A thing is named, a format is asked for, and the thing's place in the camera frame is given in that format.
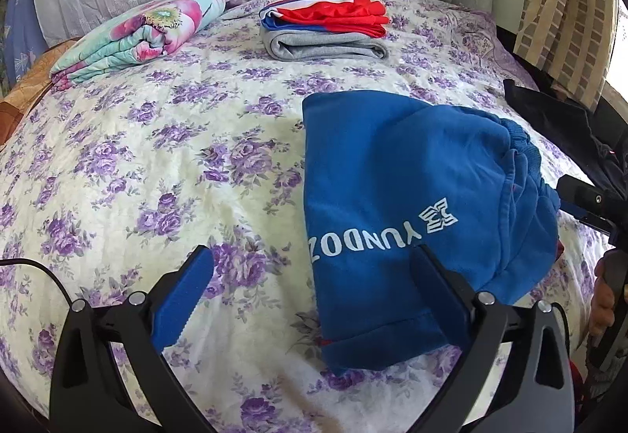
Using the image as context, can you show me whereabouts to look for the black cable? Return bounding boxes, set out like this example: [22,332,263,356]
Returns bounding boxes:
[0,258,75,307]

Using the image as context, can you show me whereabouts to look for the blue patterned bedding stack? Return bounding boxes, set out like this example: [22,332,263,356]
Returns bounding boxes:
[1,0,48,96]

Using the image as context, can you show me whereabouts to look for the orange brown pillow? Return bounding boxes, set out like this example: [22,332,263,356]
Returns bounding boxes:
[0,38,78,146]

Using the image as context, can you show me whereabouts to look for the folded grey garment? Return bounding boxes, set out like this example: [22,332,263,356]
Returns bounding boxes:
[261,28,389,62]

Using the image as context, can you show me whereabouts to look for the purple floral bedspread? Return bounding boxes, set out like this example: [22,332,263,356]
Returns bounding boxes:
[0,0,614,433]

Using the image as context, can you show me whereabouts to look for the checkered beige curtain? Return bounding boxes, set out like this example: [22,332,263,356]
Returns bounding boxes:
[514,0,617,112]

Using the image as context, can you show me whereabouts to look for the folded floral blanket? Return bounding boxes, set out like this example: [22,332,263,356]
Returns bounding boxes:
[50,0,226,91]

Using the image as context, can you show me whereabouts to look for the right hand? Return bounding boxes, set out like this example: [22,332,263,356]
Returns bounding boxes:
[589,258,615,337]

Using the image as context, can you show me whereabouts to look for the blue and red pants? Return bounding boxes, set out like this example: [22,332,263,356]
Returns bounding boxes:
[302,91,560,375]

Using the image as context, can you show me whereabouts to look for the black garment on bed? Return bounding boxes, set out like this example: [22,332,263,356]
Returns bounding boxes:
[504,79,627,200]

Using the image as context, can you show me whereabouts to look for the folded red blue garment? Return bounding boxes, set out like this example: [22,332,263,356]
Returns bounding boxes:
[259,0,390,38]

